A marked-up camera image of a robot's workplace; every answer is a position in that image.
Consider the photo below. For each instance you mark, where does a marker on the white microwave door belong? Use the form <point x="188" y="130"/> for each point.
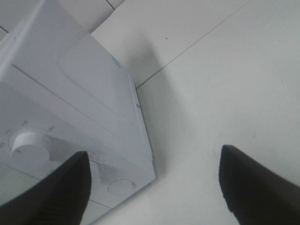
<point x="14" y="183"/>

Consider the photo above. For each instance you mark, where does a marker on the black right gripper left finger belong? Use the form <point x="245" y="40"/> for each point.
<point x="59" y="199"/>

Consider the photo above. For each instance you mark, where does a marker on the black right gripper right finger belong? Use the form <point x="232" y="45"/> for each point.
<point x="254" y="194"/>

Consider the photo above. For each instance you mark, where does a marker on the round white door button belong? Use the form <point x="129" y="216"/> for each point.
<point x="121" y="187"/>

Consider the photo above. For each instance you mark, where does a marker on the white microwave oven body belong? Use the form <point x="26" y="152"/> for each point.
<point x="58" y="80"/>

